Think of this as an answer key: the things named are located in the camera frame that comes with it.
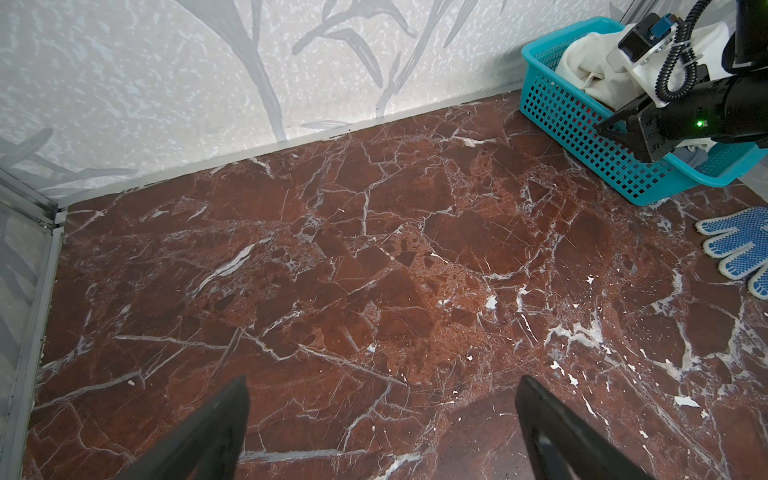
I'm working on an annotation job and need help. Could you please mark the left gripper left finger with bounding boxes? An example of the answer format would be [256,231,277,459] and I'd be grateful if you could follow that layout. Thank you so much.
[116,376,250,479]

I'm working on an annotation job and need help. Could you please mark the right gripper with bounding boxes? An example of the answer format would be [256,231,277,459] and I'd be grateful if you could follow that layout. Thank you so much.
[595,80,729,162]

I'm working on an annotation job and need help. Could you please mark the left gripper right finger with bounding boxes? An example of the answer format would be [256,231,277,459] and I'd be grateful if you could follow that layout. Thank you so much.
[515,375,651,479]

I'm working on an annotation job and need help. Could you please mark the white printed t-shirt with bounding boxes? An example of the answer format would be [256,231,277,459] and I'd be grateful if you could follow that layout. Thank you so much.
[554,20,736,151]

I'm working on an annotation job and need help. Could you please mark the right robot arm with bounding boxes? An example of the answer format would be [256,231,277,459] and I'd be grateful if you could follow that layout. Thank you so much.
[596,1,767,163]

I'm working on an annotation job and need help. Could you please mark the teal plastic basket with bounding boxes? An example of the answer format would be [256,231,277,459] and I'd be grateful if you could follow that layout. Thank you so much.
[520,17,767,206]

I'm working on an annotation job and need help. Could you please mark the grey t-shirt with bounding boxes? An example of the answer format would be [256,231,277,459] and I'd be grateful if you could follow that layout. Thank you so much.
[672,145,711,169]

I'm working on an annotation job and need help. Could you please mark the blue dotted work glove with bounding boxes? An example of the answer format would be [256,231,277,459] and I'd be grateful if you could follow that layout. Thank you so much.
[695,207,767,300]

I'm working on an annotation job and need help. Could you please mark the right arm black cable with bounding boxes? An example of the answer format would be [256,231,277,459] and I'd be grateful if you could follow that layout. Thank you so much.
[653,0,715,104]

